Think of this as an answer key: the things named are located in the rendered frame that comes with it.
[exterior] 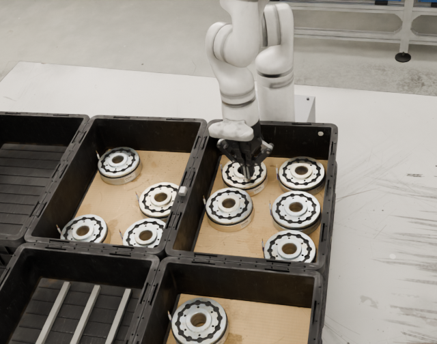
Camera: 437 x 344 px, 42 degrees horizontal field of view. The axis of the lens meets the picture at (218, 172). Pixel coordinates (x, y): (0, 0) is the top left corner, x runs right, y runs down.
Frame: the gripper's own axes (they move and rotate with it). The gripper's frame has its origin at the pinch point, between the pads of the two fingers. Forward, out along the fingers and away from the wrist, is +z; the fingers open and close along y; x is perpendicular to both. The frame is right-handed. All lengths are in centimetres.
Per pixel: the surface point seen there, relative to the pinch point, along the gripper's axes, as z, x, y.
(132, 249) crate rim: -3.0, 29.7, 13.3
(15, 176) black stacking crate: 5, 9, 60
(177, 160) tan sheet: 4.7, -5.2, 20.5
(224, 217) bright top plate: 3.2, 12.2, 1.5
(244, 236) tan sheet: 6.5, 13.6, -3.0
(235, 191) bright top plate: 2.7, 4.5, 1.8
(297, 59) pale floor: 77, -176, 37
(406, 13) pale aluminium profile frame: 51, -181, -18
